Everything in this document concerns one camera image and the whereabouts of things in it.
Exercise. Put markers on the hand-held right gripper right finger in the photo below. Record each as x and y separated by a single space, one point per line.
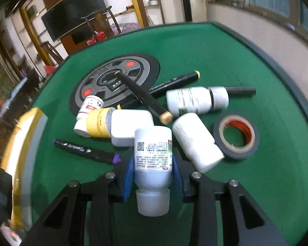
179 184

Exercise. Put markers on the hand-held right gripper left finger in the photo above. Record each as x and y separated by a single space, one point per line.
127 180

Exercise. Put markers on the plain white plastic bottle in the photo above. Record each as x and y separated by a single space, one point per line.
197 143

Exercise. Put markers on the white bottle with text label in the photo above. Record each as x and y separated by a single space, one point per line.
152 143

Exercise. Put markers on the yellow cartoon plastic box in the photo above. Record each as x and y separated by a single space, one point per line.
132 128

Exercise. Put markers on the yellow-rimmed white tray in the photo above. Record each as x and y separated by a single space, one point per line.
18 143

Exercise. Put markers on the black marker with purple end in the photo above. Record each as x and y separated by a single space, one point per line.
79 149

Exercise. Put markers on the black tape roll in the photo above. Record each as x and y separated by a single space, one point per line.
222 146

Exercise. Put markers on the yellow tape roll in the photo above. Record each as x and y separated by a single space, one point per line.
97 123

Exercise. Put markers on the small white bottle red label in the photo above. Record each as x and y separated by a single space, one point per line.
88 110

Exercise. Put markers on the white bottle with green label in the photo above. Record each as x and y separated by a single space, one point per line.
187 101

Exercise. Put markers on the black marker with tan caps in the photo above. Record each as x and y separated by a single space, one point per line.
143 96

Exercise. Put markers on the black marker with yellow end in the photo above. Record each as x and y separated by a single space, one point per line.
174 82

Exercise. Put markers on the plain black marker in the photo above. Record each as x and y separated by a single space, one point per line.
242 91

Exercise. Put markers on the round grey table control panel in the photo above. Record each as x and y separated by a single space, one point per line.
92 89

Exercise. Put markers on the red plastic bag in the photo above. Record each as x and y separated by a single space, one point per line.
100 35

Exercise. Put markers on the brown television cabinet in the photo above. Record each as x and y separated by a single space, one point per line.
66 42

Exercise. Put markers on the dark wooden chair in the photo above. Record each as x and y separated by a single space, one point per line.
104 21

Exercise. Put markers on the black television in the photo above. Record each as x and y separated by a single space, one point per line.
71 15

